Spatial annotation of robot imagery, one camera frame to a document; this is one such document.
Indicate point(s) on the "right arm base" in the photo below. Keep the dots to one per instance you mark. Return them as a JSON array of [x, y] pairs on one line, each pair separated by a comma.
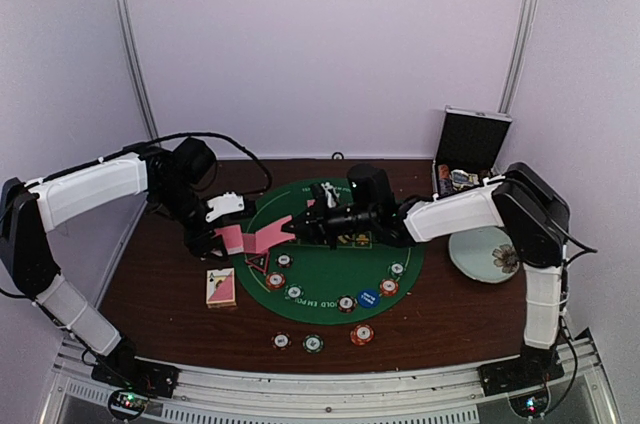
[[516, 374]]

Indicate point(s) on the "aluminium front rail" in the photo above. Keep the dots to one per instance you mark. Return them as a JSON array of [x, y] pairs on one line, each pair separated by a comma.
[[452, 394]]

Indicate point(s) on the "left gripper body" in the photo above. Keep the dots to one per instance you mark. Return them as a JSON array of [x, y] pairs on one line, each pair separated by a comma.
[[192, 236]]

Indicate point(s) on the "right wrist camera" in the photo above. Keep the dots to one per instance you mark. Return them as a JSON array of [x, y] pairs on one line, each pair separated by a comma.
[[330, 195]]

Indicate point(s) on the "black red all-in triangle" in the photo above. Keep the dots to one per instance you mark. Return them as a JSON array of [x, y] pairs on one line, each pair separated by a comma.
[[258, 262]]

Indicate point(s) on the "aluminium poker chip case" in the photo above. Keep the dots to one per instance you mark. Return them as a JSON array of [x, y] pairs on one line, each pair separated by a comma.
[[469, 140]]

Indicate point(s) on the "blue small blind button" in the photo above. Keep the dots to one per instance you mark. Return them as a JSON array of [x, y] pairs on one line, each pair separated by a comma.
[[368, 298]]

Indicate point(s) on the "brown poker chip stack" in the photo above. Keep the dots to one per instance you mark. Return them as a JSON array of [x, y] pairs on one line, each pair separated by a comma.
[[281, 341]]

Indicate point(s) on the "red chip pile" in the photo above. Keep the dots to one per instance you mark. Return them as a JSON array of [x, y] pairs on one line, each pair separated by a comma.
[[275, 280]]

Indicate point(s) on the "pale green ceramic plate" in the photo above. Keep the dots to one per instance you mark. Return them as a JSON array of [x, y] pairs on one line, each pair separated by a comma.
[[486, 255]]

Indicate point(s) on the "right aluminium frame post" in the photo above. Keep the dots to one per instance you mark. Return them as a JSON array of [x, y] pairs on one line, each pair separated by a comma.
[[524, 28]]

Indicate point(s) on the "orange-red poker chip stack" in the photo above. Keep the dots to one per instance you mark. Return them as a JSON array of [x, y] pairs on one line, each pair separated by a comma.
[[362, 334]]

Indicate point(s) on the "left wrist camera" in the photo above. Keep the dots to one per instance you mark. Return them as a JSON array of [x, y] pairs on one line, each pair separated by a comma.
[[222, 205]]

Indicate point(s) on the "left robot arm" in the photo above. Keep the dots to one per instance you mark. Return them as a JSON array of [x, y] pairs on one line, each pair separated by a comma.
[[51, 225]]

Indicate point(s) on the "left aluminium frame post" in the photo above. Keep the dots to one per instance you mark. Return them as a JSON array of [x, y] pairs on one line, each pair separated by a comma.
[[134, 67]]

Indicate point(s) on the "red five poker chip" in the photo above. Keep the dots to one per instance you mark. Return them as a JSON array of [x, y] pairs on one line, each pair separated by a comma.
[[389, 287]]

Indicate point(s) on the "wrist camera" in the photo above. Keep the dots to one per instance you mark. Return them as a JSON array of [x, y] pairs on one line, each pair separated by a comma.
[[222, 205], [330, 195]]

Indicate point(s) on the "green chip seat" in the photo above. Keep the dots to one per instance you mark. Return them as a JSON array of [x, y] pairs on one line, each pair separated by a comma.
[[396, 269]]

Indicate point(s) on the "single red-backed card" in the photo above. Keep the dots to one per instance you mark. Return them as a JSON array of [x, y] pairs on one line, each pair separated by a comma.
[[250, 243]]

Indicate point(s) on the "card deck box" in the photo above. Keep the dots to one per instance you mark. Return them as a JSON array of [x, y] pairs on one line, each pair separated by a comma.
[[220, 288]]

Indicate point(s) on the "green poker chip stack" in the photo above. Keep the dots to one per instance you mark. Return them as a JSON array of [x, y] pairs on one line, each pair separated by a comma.
[[313, 343]]

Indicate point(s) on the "red-backed card deck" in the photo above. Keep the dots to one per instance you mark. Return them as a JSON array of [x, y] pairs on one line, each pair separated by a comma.
[[232, 237]]

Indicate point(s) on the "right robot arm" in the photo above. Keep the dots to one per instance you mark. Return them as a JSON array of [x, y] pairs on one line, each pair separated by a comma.
[[522, 210]]

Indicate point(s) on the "aluminium frame post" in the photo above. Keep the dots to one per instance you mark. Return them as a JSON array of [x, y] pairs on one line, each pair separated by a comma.
[[524, 28], [134, 67]]

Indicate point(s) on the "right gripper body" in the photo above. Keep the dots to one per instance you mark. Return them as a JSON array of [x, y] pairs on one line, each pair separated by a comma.
[[330, 224]]

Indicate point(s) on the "round green poker mat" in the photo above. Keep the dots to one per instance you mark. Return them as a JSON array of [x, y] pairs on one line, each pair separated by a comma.
[[359, 262]]

